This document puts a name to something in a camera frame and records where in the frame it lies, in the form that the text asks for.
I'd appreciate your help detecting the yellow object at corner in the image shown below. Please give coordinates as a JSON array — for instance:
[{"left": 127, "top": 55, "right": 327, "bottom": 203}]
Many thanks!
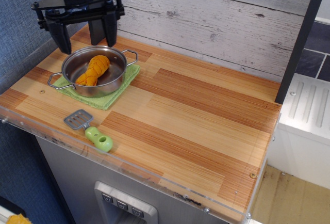
[{"left": 6, "top": 214, "right": 32, "bottom": 224}]

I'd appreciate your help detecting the stainless steel pot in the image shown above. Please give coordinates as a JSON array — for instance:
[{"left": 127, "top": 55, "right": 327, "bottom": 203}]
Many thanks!
[{"left": 48, "top": 45, "right": 138, "bottom": 98}]

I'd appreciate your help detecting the silver dispenser button panel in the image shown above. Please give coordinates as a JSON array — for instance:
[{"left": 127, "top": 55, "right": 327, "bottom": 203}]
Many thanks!
[{"left": 94, "top": 181, "right": 158, "bottom": 223}]

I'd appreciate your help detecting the clear acrylic table guard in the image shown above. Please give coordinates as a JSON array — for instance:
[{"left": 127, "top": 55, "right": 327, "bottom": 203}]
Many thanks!
[{"left": 0, "top": 106, "right": 282, "bottom": 224}]

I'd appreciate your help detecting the black right support post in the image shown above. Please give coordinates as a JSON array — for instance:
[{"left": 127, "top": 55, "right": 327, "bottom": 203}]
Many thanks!
[{"left": 275, "top": 0, "right": 322, "bottom": 104}]

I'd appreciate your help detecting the green folded cloth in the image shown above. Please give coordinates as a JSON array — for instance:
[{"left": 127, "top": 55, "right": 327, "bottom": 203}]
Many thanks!
[{"left": 48, "top": 64, "right": 140, "bottom": 110}]

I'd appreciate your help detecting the black left support post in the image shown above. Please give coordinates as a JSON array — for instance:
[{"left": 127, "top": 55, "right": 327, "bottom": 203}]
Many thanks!
[{"left": 88, "top": 19, "right": 106, "bottom": 45}]

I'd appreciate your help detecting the orange plush toy fish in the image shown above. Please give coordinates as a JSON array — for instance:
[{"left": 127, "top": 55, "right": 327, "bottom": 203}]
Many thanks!
[{"left": 75, "top": 55, "right": 110, "bottom": 86}]

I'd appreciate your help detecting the grey spatula green handle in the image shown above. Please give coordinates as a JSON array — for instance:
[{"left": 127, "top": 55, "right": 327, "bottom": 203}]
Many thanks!
[{"left": 64, "top": 109, "right": 113, "bottom": 152}]

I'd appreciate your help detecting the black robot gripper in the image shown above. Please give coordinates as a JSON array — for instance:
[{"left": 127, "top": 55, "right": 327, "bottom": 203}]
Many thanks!
[{"left": 31, "top": 0, "right": 125, "bottom": 55}]

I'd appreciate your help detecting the white ribbed cabinet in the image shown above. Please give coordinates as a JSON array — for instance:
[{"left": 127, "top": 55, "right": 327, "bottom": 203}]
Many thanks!
[{"left": 268, "top": 74, "right": 329, "bottom": 188}]

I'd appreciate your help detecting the black support post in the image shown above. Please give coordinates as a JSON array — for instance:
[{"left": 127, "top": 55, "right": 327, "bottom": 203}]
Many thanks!
[
  {"left": 88, "top": 19, "right": 106, "bottom": 45},
  {"left": 275, "top": 0, "right": 322, "bottom": 104}
]

